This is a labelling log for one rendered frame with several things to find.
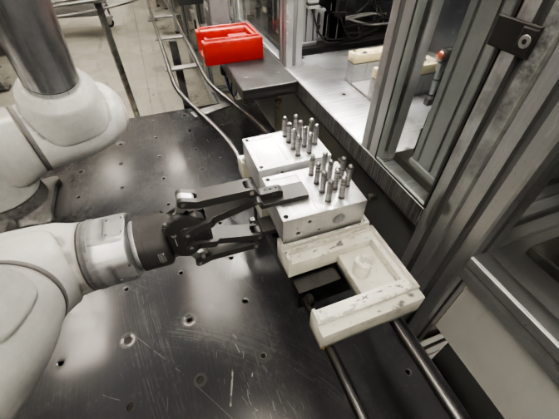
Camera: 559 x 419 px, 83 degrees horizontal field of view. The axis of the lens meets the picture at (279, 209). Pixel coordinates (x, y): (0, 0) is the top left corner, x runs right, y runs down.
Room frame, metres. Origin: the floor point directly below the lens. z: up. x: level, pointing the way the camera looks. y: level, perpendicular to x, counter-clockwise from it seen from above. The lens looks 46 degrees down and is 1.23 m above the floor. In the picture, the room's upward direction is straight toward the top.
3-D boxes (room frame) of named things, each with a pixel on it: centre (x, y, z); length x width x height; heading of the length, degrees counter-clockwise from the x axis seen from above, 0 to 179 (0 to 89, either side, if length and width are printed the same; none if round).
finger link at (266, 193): (0.31, 0.02, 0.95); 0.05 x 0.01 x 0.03; 109
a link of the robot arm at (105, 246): (0.25, 0.21, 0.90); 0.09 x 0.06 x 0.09; 19
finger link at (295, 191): (0.32, 0.00, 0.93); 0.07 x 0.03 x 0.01; 109
